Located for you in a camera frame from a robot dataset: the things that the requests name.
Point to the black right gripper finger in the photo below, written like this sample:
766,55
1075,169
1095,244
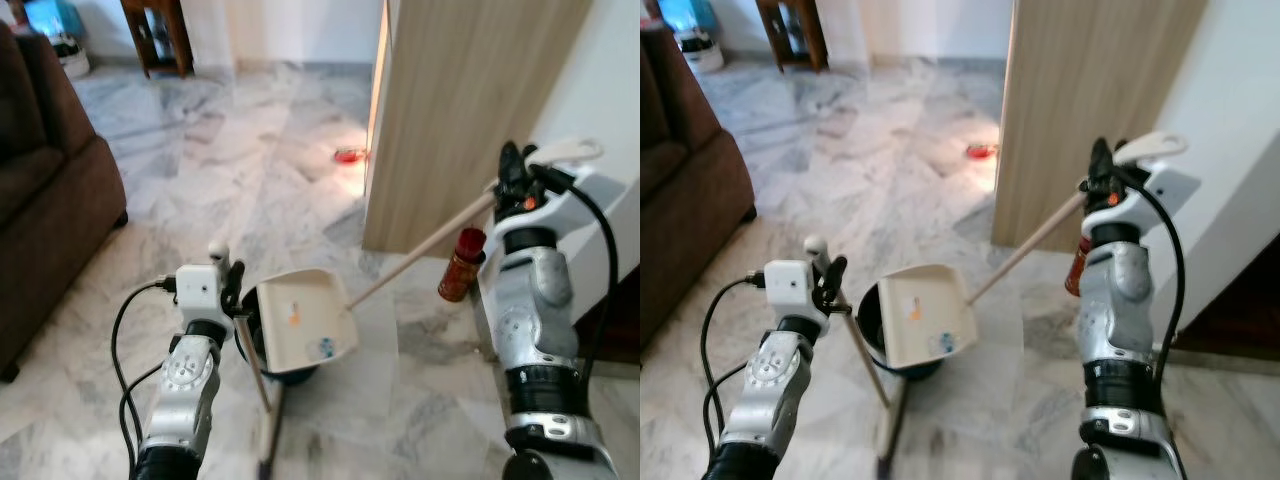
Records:
515,168
1103,162

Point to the wooden broom with white grip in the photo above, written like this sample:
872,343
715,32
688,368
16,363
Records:
218,251
814,245

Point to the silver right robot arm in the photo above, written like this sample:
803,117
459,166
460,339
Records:
1115,300
530,310

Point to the black round bucket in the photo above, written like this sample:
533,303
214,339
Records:
252,330
870,320

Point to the light wood cabinet panel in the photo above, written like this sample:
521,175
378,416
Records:
1090,100
470,110

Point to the small red dish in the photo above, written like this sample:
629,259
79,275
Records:
980,151
350,156

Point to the dark brown sofa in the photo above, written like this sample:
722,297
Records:
690,190
50,200

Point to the white round appliance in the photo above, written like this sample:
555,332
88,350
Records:
72,60
703,52

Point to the light blue object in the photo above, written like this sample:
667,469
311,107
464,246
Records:
690,15
55,18

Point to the dark wooden side table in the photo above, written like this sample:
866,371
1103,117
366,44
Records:
815,30
178,30

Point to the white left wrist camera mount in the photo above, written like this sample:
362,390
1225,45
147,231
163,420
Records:
198,292
787,288

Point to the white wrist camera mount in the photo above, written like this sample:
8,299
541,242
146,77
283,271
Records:
787,288
1170,195
198,292
575,200

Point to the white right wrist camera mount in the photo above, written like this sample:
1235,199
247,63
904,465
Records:
1170,195
575,200

